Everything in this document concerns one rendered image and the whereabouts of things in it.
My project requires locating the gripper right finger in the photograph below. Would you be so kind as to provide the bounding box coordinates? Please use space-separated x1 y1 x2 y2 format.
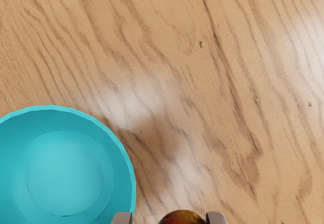
206 210 229 224

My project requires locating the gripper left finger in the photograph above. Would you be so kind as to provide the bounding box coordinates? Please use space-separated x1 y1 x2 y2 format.
111 211 133 224

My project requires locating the red and yellow fruit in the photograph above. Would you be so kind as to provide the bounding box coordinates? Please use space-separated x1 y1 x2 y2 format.
158 209 207 224

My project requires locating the teal bowl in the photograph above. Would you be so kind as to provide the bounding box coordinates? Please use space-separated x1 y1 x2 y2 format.
0 104 137 224

